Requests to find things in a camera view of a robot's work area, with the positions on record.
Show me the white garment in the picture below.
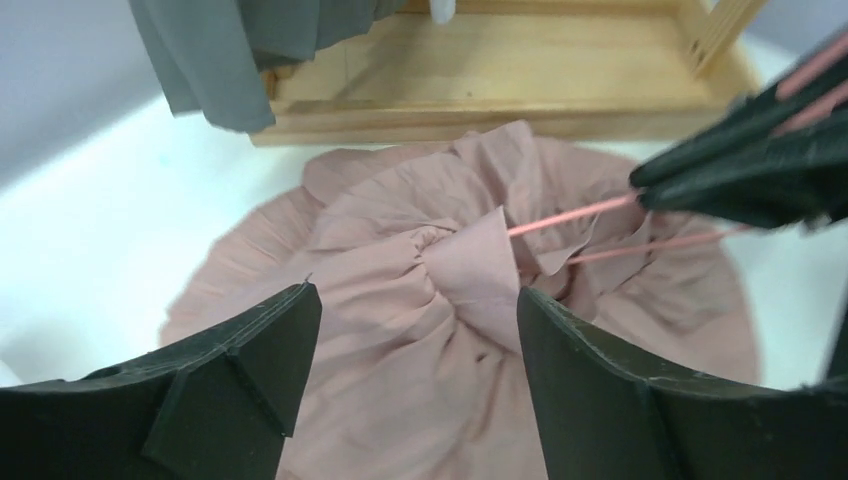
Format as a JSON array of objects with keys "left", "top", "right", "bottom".
[{"left": 428, "top": 0, "right": 456, "bottom": 25}]

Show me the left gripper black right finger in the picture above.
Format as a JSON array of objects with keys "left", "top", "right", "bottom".
[{"left": 517, "top": 287, "right": 847, "bottom": 480}]

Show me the grey pleated skirt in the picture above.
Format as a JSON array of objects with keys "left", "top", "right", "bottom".
[{"left": 130, "top": 0, "right": 403, "bottom": 133}]

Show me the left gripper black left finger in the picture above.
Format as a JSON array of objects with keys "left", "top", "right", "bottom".
[{"left": 1, "top": 282, "right": 322, "bottom": 479}]

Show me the wooden hanger rack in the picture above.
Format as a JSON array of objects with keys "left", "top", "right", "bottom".
[{"left": 252, "top": 0, "right": 762, "bottom": 145}]

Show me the pink garment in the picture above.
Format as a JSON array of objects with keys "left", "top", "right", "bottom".
[{"left": 160, "top": 122, "right": 760, "bottom": 479}]

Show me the pink wire hanger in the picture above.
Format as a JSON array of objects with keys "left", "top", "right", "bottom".
[{"left": 508, "top": 29, "right": 847, "bottom": 264}]

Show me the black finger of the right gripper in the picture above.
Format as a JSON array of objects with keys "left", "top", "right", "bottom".
[
  {"left": 637, "top": 112, "right": 847, "bottom": 229},
  {"left": 629, "top": 39, "right": 847, "bottom": 188}
]

